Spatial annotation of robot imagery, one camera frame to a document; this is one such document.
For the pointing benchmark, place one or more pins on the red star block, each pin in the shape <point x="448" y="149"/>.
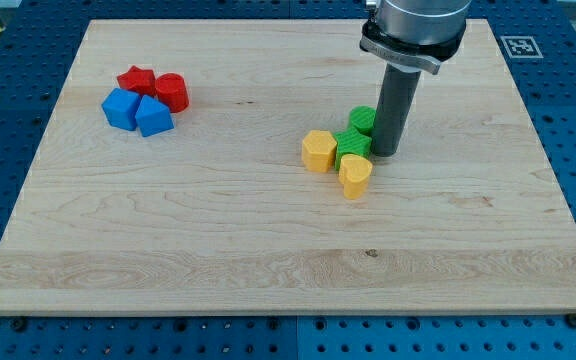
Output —
<point x="141" y="81"/>

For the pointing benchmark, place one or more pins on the yellow hexagon block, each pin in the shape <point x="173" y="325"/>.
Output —
<point x="318" y="151"/>

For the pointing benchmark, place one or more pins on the green star block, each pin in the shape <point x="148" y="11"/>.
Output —
<point x="351" y="141"/>

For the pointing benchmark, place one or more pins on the wooden board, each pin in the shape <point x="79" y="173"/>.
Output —
<point x="218" y="216"/>

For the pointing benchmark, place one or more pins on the green cylinder block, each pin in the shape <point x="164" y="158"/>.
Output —
<point x="361" y="118"/>

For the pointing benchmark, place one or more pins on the red cylinder block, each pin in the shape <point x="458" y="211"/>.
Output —
<point x="171" y="90"/>

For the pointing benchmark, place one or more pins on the yellow heart block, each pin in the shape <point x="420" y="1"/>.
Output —
<point x="354" y="174"/>

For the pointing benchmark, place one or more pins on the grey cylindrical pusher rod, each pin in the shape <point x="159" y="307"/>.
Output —
<point x="396" y="96"/>

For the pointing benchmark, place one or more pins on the white fiducial marker tag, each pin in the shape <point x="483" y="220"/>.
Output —
<point x="521" y="47"/>

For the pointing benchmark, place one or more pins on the blue cube block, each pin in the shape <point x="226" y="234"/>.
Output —
<point x="120" y="107"/>

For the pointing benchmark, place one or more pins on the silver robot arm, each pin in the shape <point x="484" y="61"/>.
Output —
<point x="414" y="35"/>

